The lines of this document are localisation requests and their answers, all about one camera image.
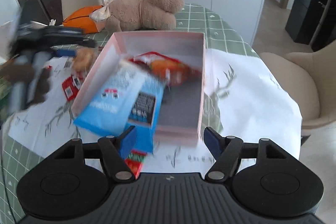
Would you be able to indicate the red chicken snack packet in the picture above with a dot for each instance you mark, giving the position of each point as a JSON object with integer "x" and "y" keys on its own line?
{"x": 170, "y": 69}

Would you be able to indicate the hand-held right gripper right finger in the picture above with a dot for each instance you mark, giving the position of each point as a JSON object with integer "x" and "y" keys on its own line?
{"x": 213, "y": 142}

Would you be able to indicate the orange tissue box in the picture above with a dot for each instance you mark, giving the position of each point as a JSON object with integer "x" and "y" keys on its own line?
{"x": 78, "y": 18}

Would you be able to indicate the small red snack packet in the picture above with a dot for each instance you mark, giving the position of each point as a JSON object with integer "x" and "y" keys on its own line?
{"x": 70, "y": 88}

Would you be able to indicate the pink cardboard box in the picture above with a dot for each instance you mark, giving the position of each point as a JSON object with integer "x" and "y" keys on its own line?
{"x": 181, "y": 108}

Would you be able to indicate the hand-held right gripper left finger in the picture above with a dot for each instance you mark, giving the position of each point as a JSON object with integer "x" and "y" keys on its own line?
{"x": 128, "y": 141}

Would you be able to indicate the white printed cloth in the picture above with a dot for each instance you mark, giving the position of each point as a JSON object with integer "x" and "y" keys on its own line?
{"x": 236, "y": 98}

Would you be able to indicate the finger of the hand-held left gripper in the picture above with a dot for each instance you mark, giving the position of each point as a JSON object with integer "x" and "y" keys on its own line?
{"x": 68, "y": 37}
{"x": 64, "y": 52}

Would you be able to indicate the blue snack packet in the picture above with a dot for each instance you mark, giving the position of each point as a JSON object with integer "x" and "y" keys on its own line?
{"x": 115, "y": 98}

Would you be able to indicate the tan biscuit packet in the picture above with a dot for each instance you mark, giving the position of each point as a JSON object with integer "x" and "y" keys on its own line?
{"x": 84, "y": 60}

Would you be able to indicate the black appliance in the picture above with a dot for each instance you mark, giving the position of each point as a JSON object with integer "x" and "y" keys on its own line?
{"x": 307, "y": 14}

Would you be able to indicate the brown teddy bear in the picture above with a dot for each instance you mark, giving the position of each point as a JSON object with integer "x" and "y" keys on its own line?
{"x": 147, "y": 11}

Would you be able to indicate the red green snack packet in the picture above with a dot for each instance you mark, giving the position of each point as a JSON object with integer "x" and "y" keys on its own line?
{"x": 135, "y": 162}

